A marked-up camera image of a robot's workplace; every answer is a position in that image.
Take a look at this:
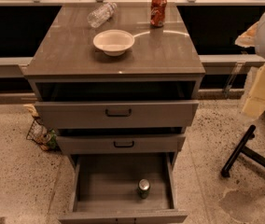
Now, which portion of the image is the grey drawer cabinet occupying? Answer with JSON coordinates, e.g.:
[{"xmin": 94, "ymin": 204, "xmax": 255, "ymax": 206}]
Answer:
[{"xmin": 25, "ymin": 3, "xmax": 204, "ymax": 224}]

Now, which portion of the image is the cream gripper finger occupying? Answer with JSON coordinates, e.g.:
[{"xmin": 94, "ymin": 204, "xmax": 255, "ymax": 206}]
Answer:
[
  {"xmin": 242, "ymin": 64, "xmax": 265, "ymax": 119},
  {"xmin": 235, "ymin": 22, "xmax": 258, "ymax": 48}
]

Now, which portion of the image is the grey middle drawer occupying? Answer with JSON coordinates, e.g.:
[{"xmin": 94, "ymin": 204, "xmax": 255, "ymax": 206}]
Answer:
[{"xmin": 57, "ymin": 134, "xmax": 185, "ymax": 154}]

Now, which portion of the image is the black chair base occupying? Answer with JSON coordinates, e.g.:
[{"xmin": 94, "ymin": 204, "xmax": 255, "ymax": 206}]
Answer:
[{"xmin": 220, "ymin": 125, "xmax": 265, "ymax": 177}]

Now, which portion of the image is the grey drawer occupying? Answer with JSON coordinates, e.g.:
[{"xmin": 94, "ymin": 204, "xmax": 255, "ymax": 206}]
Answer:
[
  {"xmin": 35, "ymin": 101, "xmax": 199, "ymax": 129},
  {"xmin": 57, "ymin": 134, "xmax": 185, "ymax": 154},
  {"xmin": 59, "ymin": 153, "xmax": 187, "ymax": 224}
]

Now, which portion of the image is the white bowl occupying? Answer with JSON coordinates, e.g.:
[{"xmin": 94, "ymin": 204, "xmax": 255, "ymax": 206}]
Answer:
[{"xmin": 93, "ymin": 30, "xmax": 134, "ymax": 56}]

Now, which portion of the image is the clear plastic bottle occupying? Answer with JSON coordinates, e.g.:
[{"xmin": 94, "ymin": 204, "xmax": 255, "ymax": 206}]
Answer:
[{"xmin": 87, "ymin": 2, "xmax": 118, "ymax": 28}]

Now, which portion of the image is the wire basket with items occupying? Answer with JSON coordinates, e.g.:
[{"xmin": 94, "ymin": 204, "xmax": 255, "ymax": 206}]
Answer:
[{"xmin": 26, "ymin": 119, "xmax": 60, "ymax": 151}]

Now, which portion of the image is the green soda can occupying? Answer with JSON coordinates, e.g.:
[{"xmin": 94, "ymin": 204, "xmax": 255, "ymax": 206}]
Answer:
[{"xmin": 137, "ymin": 179, "xmax": 150, "ymax": 199}]

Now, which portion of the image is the grey bottom drawer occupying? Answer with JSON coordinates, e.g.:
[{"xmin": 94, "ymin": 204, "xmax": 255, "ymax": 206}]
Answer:
[{"xmin": 59, "ymin": 153, "xmax": 187, "ymax": 224}]

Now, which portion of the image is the red soda can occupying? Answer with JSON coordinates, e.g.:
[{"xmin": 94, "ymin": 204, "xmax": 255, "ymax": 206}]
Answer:
[{"xmin": 150, "ymin": 0, "xmax": 167, "ymax": 27}]

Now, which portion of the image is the grey top drawer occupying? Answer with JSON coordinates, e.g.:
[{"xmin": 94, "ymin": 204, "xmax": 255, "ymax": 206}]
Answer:
[{"xmin": 35, "ymin": 101, "xmax": 199, "ymax": 129}]

